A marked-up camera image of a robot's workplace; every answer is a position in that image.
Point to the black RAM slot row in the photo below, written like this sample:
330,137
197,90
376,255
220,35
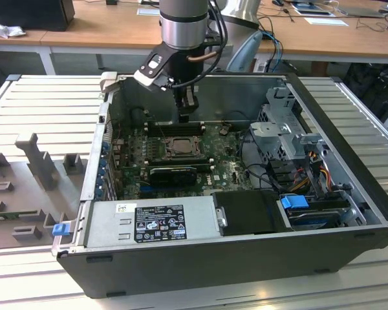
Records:
168,129
181,163

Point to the CPU socket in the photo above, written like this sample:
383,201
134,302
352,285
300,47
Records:
168,156

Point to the pale blue teach pendant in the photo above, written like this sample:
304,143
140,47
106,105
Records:
245,50

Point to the coin cell battery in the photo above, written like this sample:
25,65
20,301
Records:
223,130

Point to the wooden desk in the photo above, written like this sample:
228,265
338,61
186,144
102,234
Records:
116,29
13,40

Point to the green motherboard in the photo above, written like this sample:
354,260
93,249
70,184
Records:
226,161

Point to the silver metal drive cage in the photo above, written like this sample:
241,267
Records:
268,129

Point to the black graphics card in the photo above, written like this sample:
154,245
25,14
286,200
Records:
171,177

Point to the white paper sheet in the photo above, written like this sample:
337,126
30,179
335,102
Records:
325,21

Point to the black box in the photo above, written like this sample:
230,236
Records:
29,14

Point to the hard disk in blue carrier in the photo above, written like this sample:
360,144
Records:
292,202

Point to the grey power supply unit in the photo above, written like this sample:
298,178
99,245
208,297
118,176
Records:
106,223

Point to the black bag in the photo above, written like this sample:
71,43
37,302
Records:
368,87

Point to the crumpled white paper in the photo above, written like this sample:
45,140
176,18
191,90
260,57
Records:
6,29

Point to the black open PC case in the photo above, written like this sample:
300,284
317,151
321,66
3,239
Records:
181,268

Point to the grey parts rack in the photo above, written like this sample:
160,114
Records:
19,181

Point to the blue plastic case latch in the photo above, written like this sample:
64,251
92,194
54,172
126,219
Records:
60,230

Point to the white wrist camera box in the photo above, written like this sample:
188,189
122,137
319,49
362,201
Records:
147,76

